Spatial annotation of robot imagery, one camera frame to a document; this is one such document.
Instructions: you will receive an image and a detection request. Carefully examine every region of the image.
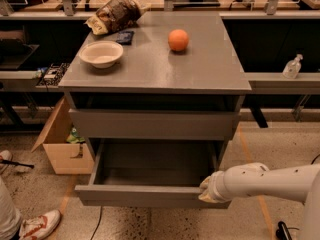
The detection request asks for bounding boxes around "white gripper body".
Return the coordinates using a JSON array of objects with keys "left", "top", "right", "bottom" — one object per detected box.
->
[{"left": 207, "top": 171, "right": 230, "bottom": 203}]

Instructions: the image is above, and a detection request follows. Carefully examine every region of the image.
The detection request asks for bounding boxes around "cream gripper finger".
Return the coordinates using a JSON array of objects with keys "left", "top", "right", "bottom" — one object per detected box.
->
[
  {"left": 199, "top": 176, "right": 211, "bottom": 189},
  {"left": 199, "top": 191, "right": 221, "bottom": 203}
]

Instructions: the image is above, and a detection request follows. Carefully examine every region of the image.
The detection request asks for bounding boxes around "grey drawer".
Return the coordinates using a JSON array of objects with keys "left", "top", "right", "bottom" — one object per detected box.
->
[
  {"left": 69, "top": 109, "right": 240, "bottom": 140},
  {"left": 75, "top": 139, "right": 228, "bottom": 209}
]

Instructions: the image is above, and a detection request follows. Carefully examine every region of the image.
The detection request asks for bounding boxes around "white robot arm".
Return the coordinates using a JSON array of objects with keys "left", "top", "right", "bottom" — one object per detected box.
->
[{"left": 198, "top": 162, "right": 320, "bottom": 240}]

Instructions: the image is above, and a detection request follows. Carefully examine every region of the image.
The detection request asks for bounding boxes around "grey drawer cabinet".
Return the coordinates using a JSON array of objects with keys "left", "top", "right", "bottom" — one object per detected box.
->
[{"left": 58, "top": 11, "right": 252, "bottom": 172}]

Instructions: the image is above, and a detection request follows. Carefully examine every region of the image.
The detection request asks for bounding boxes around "grey top drawer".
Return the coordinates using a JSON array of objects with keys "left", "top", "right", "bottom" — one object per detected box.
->
[{"left": 69, "top": 109, "right": 240, "bottom": 140}]

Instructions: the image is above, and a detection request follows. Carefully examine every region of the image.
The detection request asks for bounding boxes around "black device on floor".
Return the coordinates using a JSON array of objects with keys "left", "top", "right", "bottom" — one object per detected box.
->
[{"left": 276, "top": 221, "right": 292, "bottom": 240}]

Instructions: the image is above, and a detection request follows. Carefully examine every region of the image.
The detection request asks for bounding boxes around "grey bench shelf right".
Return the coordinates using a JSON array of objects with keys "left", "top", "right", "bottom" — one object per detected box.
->
[{"left": 246, "top": 73, "right": 320, "bottom": 95}]

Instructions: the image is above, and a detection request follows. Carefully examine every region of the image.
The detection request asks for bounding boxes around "grey bench shelf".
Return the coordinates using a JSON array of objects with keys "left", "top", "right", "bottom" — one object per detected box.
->
[
  {"left": 0, "top": 71, "right": 59, "bottom": 92},
  {"left": 246, "top": 73, "right": 320, "bottom": 95}
]

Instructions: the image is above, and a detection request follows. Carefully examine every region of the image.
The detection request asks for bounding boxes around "clear sanitizer bottle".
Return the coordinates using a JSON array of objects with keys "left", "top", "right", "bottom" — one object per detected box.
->
[{"left": 282, "top": 54, "right": 303, "bottom": 79}]

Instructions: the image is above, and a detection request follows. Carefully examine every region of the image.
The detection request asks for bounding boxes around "green packet in box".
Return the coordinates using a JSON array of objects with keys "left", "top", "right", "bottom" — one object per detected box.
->
[{"left": 66, "top": 127, "right": 85, "bottom": 144}]

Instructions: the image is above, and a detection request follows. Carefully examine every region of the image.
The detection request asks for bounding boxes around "cardboard box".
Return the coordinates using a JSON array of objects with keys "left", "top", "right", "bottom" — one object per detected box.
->
[{"left": 31, "top": 97, "right": 94, "bottom": 174}]

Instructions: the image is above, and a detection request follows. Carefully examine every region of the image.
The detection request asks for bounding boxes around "orange fruit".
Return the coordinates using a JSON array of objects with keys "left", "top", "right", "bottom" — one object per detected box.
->
[{"left": 168, "top": 29, "right": 189, "bottom": 52}]

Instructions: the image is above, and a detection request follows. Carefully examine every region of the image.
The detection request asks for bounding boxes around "white bowl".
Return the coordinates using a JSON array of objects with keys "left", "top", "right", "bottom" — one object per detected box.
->
[{"left": 79, "top": 41, "right": 123, "bottom": 69}]

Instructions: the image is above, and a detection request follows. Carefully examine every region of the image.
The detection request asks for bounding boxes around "dark blue snack packet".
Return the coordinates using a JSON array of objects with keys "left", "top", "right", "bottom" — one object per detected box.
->
[{"left": 116, "top": 30, "right": 134, "bottom": 45}]

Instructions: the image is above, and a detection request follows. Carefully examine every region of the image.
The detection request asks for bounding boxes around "white red sneaker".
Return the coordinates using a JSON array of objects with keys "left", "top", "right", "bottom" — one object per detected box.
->
[{"left": 19, "top": 210, "right": 61, "bottom": 240}]

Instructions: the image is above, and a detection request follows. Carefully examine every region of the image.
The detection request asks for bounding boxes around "patterned box on shelf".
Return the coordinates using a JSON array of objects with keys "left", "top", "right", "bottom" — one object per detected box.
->
[{"left": 38, "top": 63, "right": 69, "bottom": 87}]

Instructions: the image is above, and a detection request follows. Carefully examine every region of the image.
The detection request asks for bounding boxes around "black stick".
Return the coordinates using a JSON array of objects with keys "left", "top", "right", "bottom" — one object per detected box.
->
[{"left": 0, "top": 160, "right": 34, "bottom": 169}]

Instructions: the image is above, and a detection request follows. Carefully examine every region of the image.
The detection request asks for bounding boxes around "brown chip bag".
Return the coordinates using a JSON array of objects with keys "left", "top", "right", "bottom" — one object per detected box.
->
[{"left": 85, "top": 0, "right": 150, "bottom": 35}]

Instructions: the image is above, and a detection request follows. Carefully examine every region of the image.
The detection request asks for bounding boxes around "white trouser leg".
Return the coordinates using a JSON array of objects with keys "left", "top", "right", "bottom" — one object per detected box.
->
[{"left": 0, "top": 177, "right": 22, "bottom": 240}]

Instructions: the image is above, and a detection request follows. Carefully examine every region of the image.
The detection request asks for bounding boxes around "grey bench shelf left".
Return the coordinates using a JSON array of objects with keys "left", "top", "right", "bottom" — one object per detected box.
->
[{"left": 0, "top": 71, "right": 59, "bottom": 92}]

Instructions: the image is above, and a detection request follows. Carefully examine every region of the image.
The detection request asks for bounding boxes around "black floor cable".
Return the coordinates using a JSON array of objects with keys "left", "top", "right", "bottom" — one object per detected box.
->
[{"left": 89, "top": 206, "right": 103, "bottom": 240}]

